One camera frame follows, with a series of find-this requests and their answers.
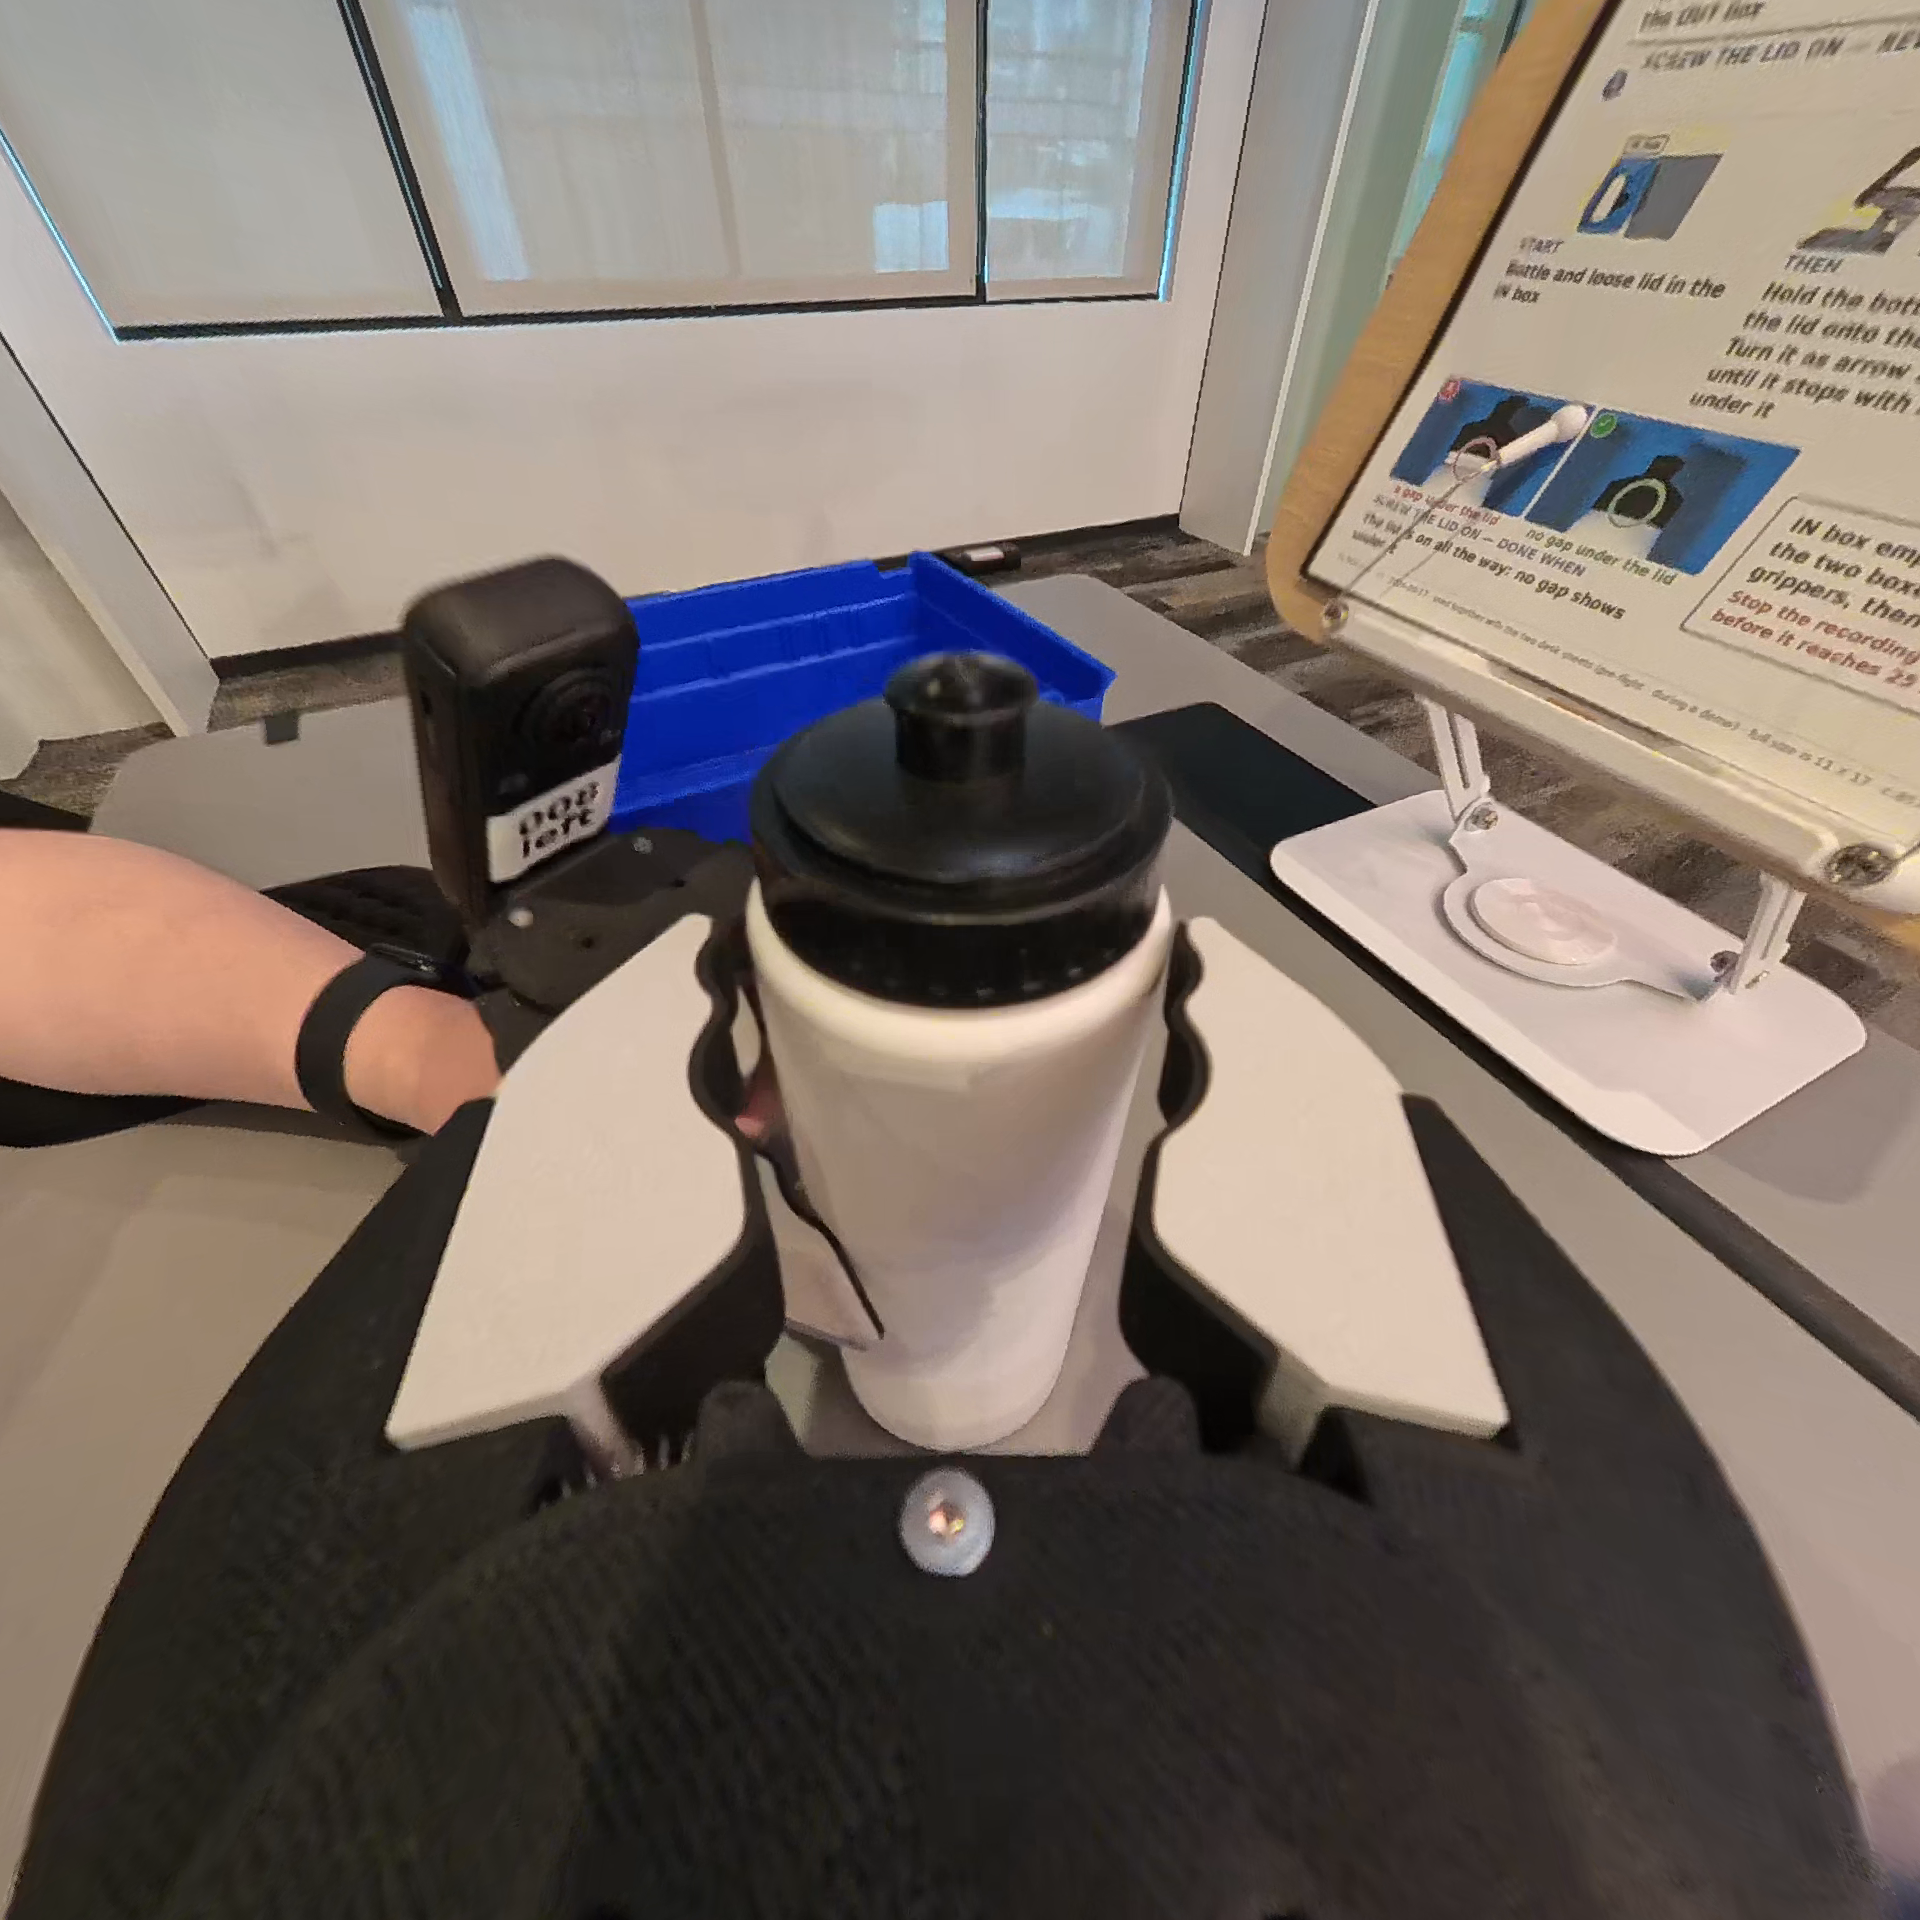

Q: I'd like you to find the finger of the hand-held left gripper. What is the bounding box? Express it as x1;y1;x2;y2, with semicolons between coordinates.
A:
756;1117;887;1346

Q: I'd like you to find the instruction board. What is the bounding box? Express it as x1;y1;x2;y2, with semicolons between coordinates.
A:
1263;0;1920;914

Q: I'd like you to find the blue plastic bin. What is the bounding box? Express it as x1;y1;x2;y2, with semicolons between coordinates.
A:
620;550;1120;842

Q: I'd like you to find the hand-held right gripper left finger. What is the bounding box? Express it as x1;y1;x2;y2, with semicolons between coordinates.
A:
386;914;789;1479

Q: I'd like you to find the white plastic bottle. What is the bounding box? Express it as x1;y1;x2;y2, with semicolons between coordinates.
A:
745;877;1174;1454

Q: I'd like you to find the black bottle lid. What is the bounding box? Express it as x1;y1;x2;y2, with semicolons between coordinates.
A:
748;655;1174;1010

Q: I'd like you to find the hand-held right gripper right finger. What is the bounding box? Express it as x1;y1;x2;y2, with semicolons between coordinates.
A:
1124;914;1512;1479

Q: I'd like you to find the person's left hand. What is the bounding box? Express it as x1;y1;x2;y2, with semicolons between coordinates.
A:
397;981;505;1133

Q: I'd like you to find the black wristband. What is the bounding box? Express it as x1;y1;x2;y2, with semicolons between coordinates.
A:
296;945;467;1138

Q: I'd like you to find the large window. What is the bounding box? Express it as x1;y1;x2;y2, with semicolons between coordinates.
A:
0;0;1202;335

